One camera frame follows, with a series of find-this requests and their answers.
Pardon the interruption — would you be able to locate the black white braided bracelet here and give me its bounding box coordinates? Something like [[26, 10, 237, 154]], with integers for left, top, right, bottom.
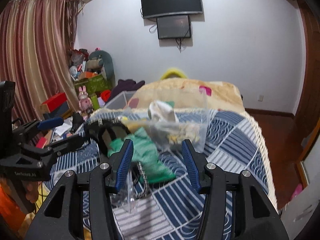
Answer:
[[131, 160, 150, 199]]

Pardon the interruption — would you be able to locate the yellow patterned fabric item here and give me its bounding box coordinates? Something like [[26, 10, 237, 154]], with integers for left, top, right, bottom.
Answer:
[[150, 122, 201, 145]]

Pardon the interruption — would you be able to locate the white sock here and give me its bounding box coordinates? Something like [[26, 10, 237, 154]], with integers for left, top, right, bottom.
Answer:
[[148, 100, 179, 123]]

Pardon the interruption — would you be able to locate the left hand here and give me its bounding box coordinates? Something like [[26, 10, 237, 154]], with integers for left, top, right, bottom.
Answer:
[[23, 181, 49, 203]]

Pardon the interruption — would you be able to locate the red box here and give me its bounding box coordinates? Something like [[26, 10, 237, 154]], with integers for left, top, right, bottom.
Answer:
[[40, 93, 67, 113]]

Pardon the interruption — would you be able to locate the pink rabbit doll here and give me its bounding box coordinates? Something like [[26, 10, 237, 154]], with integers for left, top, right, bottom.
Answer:
[[78, 86, 93, 114]]

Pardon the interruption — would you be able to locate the black cap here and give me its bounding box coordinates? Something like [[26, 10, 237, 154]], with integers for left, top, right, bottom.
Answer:
[[84, 119, 131, 156]]

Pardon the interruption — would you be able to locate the green bottle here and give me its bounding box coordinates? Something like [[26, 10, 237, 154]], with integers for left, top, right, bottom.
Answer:
[[90, 93, 100, 111]]

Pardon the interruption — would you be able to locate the blue white patterned bedspread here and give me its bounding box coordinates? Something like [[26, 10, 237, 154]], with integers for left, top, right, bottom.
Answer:
[[44, 108, 278, 240]]

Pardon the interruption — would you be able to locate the green cardboard box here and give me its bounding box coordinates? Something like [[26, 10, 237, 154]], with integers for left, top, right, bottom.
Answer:
[[74, 74, 112, 94]]

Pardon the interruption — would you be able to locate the red plush item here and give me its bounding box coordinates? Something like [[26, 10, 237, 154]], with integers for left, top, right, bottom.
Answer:
[[100, 90, 111, 103]]

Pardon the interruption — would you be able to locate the green knitted cloth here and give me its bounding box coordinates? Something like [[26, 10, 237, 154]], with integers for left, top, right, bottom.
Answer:
[[108, 127, 176, 184]]

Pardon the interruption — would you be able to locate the grey green plush toy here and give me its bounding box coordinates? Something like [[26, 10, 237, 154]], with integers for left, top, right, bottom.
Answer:
[[85, 50, 115, 86]]

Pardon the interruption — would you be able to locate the dark purple plush blanket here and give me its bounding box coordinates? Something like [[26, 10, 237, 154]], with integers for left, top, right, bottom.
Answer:
[[108, 79, 145, 101]]

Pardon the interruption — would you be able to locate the striped brown curtain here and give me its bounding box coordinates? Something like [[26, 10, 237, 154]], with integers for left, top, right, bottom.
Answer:
[[1, 0, 80, 122]]

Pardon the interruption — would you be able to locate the clear plastic storage box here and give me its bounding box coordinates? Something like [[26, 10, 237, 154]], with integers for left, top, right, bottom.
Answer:
[[101, 91, 209, 152]]

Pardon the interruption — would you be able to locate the beige plush blanket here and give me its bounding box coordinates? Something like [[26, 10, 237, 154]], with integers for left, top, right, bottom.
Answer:
[[131, 77, 245, 113]]

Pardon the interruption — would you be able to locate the yellow plush headband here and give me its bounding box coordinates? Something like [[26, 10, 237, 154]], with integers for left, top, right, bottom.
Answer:
[[160, 68, 188, 80]]

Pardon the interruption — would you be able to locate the small black wall monitor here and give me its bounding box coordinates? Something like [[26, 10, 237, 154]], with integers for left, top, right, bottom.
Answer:
[[156, 15, 191, 40]]

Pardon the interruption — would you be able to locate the large black wall television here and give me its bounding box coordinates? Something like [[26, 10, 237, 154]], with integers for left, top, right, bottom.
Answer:
[[140, 0, 203, 18]]

